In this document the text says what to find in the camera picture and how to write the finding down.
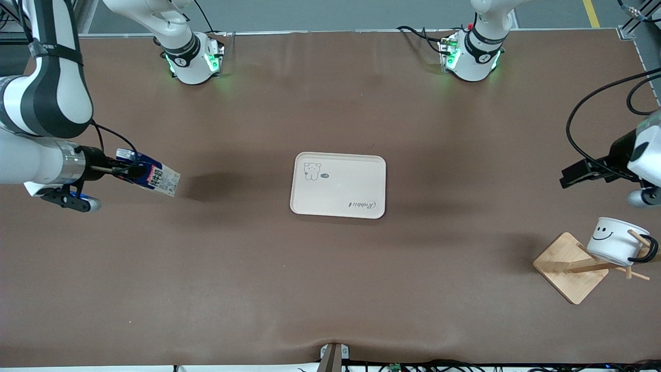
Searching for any blue milk carton green cap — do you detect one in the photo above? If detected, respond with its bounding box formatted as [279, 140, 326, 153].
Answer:
[116, 148, 182, 197]

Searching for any white mug black handle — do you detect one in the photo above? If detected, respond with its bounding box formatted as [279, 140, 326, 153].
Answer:
[586, 217, 659, 267]

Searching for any wooden cup rack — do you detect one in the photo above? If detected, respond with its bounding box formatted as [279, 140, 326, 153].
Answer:
[533, 229, 661, 305]

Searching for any cream plastic tray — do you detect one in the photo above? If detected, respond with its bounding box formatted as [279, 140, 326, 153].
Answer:
[290, 151, 387, 220]

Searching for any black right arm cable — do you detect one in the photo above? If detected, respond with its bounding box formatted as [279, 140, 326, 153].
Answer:
[90, 120, 139, 162]

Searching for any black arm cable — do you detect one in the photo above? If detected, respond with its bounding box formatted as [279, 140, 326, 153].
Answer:
[90, 120, 139, 162]
[565, 69, 661, 171]

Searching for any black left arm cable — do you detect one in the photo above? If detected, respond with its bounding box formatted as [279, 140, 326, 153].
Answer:
[565, 69, 661, 171]

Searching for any aluminium frame profile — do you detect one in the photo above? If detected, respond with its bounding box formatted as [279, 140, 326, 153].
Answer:
[617, 0, 661, 78]

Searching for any black base power cable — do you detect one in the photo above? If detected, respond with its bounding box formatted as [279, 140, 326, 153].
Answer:
[193, 0, 229, 38]
[397, 26, 451, 54]

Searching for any black cable bundle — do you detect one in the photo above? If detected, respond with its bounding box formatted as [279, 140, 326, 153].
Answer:
[297, 359, 661, 372]

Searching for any front camera mount post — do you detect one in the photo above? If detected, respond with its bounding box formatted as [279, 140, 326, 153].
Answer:
[319, 343, 350, 372]

